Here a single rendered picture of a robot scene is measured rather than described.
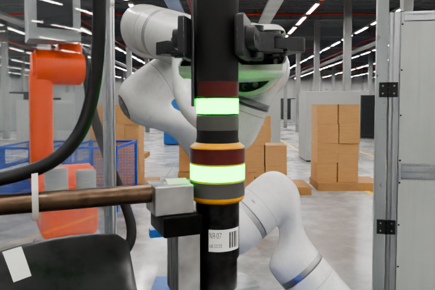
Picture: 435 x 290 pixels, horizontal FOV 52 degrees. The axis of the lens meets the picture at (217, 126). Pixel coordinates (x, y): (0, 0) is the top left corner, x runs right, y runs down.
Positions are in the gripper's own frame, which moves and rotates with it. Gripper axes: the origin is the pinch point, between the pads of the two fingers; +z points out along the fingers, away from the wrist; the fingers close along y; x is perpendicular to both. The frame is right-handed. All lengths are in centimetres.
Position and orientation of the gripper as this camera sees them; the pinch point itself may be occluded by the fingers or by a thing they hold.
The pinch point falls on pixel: (215, 38)
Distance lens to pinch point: 36.0
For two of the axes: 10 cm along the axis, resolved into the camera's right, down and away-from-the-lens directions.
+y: -9.8, -0.1, 2.1
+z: -2.1, 0.5, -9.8
